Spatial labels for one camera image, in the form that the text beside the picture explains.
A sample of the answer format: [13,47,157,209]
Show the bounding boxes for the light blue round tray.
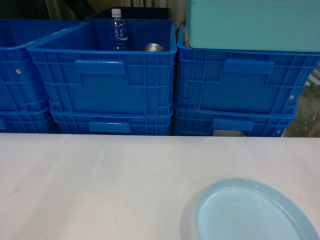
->
[195,178,320,240]

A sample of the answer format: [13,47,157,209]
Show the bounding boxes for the blue crate lower right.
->
[173,107,296,137]

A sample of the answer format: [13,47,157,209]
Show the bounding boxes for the silver metal can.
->
[144,43,166,52]

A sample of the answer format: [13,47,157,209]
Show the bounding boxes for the blue crate with bottle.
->
[28,19,177,115]

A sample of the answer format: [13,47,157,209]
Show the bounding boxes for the clear water bottle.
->
[108,8,129,51]

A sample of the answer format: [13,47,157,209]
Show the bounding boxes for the blue crate lower middle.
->
[50,108,173,136]

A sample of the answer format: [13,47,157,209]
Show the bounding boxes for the blue crate upper right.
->
[175,23,320,115]

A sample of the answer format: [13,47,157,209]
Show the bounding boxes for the blue crate far left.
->
[0,19,80,113]

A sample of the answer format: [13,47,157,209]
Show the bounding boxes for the blue crate lower left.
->
[0,107,60,134]

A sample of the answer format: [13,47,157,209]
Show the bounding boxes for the teal foam box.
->
[186,0,320,53]

